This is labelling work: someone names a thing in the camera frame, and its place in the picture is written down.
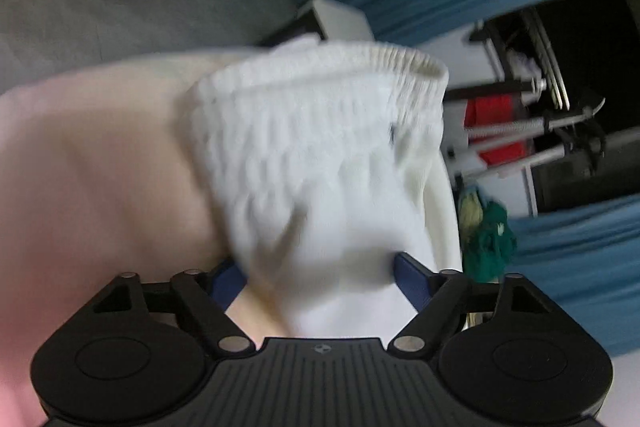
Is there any clothes drying rack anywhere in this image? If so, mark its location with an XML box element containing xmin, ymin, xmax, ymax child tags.
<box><xmin>442</xmin><ymin>7</ymin><xmax>640</xmax><ymax>188</ymax></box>

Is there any white box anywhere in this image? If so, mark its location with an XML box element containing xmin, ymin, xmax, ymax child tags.
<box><xmin>295</xmin><ymin>0</ymin><xmax>376</xmax><ymax>44</ymax></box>

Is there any pale pink blanket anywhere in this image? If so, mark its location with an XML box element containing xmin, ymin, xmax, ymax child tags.
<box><xmin>0</xmin><ymin>52</ymin><xmax>463</xmax><ymax>427</ymax></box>

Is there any white sock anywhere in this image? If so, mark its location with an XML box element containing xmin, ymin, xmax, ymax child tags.
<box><xmin>187</xmin><ymin>39</ymin><xmax>450</xmax><ymax>342</ymax></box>

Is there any red garment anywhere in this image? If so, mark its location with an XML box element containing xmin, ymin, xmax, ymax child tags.
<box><xmin>464</xmin><ymin>98</ymin><xmax>523</xmax><ymax>166</ymax></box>

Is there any green and yellow cloth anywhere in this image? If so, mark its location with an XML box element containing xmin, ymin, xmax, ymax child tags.
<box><xmin>457</xmin><ymin>184</ymin><xmax>518</xmax><ymax>284</ymax></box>

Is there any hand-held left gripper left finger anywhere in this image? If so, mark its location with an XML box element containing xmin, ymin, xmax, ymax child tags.
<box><xmin>93</xmin><ymin>257</ymin><xmax>257</xmax><ymax>354</ymax></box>

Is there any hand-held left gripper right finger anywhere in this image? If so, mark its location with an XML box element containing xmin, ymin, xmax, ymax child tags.
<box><xmin>386</xmin><ymin>253</ymin><xmax>550</xmax><ymax>354</ymax></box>

